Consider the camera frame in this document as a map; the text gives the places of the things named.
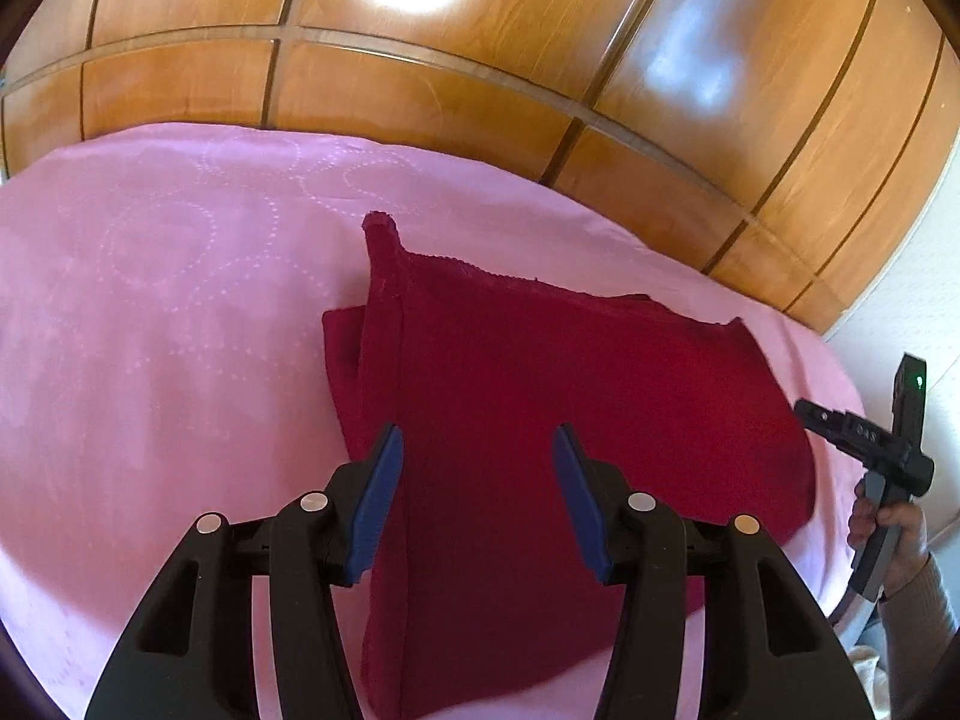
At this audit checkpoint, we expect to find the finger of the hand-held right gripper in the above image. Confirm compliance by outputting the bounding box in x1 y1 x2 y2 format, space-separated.
793 399 898 467

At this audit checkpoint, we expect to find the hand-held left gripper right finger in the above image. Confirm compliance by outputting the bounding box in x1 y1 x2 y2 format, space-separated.
551 422 878 720

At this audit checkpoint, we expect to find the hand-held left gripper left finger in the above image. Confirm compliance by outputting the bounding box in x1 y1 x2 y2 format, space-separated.
84 422 406 720

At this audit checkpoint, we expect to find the dark red cloth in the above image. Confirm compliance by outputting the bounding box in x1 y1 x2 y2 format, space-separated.
321 211 818 720

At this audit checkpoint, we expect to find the person's right forearm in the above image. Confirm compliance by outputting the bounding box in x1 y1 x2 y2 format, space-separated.
876 551 960 720

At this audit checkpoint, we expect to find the person's right hand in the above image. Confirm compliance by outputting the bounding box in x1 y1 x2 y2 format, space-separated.
847 480 931 602

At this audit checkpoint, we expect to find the pale cloth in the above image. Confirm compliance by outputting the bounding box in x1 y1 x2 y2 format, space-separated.
850 643 899 720

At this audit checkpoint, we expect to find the pink patterned bedsheet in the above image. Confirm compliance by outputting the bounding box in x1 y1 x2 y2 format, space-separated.
0 122 871 720

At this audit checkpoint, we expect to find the wooden panelled headboard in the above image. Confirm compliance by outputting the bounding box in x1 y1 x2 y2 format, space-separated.
0 0 955 337

